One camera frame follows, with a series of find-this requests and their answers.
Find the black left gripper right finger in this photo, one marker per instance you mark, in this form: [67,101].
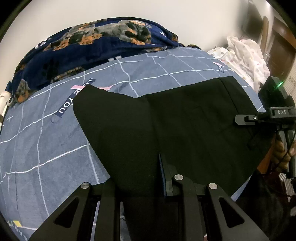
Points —
[203,212]

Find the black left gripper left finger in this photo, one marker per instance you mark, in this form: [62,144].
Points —
[74,218]

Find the black pants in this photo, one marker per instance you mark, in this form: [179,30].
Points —
[192,128]

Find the right hand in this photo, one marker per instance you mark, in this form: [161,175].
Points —
[280,159]

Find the brown wooden door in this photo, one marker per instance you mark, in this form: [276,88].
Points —
[278,48]

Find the white patterned cloth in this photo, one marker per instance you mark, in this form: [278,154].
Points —
[245,58]

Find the blue grid-pattern bed sheet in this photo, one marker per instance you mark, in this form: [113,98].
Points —
[44,153]

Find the white floral pillow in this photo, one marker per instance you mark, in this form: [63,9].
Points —
[4,98]

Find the navy floral blanket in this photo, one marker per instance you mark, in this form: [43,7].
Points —
[85,46]

